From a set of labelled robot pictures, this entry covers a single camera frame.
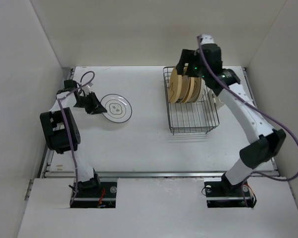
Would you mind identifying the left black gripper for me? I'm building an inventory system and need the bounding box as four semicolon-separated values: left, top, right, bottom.
74;91;107;115

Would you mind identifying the white plate with black rings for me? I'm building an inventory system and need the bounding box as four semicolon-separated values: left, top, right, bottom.
100;94;133;123

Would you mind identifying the cream plate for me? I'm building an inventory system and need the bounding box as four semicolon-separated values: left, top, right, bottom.
189;78;205;103

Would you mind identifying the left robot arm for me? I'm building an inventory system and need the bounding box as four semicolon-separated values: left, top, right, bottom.
40;80;107;197

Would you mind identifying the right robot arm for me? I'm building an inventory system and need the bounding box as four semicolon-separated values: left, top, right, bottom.
176;43;286;195

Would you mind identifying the tan rimmed patterned plate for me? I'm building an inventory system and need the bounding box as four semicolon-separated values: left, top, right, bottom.
175;72;195;103

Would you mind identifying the tan wooden plate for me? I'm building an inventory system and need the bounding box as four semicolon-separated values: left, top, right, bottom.
168;68;182;103

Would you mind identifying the white cutlery holder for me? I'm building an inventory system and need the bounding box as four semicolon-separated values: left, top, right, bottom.
208;89;224;111

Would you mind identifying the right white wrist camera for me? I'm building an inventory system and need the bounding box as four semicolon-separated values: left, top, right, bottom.
197;34;215;45

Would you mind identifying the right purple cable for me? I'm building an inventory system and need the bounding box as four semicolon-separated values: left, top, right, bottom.
196;36;298;208

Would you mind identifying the purple cable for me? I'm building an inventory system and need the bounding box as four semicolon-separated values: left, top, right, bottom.
57;71;95;206
196;36;298;208

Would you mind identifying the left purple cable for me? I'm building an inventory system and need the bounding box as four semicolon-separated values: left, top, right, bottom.
57;71;95;206

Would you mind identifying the black wire dish rack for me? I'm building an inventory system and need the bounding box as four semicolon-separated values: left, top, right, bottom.
163;66;220;134

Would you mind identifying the aluminium front rail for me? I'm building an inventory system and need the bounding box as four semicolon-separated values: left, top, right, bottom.
41;171;281;179

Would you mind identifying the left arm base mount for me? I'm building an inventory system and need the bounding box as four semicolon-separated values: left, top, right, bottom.
70;180;117;209

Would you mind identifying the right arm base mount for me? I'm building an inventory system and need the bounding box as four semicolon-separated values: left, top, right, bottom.
201;181;257;208

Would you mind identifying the aluminium right rail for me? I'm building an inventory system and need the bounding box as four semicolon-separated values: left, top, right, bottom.
241;67;279;176

